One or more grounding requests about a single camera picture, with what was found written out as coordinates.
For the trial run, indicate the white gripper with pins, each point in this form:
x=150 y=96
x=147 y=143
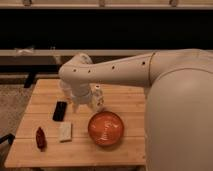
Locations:
x=81 y=94

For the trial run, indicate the orange ceramic bowl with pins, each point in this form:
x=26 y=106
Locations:
x=105 y=128

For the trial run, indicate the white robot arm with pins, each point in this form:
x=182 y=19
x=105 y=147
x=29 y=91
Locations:
x=179 y=104

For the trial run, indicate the white patterned small bottle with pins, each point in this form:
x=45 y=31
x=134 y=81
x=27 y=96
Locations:
x=98 y=100

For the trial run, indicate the clear plastic cup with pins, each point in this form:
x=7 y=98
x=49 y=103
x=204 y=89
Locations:
x=66 y=89

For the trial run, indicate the black rectangular box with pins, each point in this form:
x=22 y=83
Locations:
x=59 y=111

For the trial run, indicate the white rectangular sponge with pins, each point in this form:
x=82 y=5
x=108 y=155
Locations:
x=65 y=132

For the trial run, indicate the wooden table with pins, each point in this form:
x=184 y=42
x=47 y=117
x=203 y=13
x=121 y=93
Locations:
x=127 y=102

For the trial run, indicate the dark red chili pepper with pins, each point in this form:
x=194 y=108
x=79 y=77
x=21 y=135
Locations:
x=41 y=139

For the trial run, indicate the black clamp at left edge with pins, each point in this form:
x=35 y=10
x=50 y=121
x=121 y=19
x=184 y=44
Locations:
x=9 y=137

